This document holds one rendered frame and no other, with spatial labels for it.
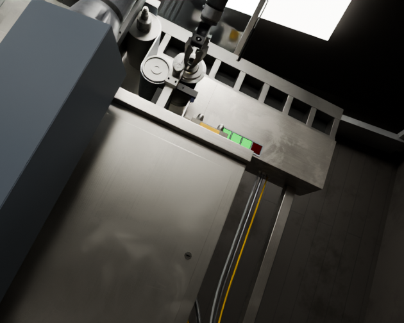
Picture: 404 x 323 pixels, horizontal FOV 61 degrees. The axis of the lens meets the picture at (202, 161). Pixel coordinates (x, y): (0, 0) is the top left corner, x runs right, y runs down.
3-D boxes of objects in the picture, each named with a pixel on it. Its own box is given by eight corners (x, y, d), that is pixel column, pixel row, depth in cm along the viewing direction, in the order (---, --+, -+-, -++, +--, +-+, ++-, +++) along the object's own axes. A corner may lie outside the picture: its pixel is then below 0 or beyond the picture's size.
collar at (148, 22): (134, 19, 139) (140, 8, 141) (133, 28, 144) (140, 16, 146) (148, 26, 139) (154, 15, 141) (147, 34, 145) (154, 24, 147)
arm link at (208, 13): (222, 13, 127) (202, 3, 126) (217, 25, 129) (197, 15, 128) (224, 10, 133) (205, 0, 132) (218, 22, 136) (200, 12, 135)
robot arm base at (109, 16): (104, 28, 79) (123, -3, 82) (47, 7, 80) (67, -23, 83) (117, 66, 93) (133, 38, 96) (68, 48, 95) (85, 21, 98)
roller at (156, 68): (136, 73, 139) (149, 50, 142) (134, 99, 163) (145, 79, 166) (163, 86, 140) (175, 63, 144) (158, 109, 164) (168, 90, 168)
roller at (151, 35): (121, 31, 143) (136, 6, 147) (121, 61, 166) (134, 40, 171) (152, 45, 144) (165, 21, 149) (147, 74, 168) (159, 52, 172)
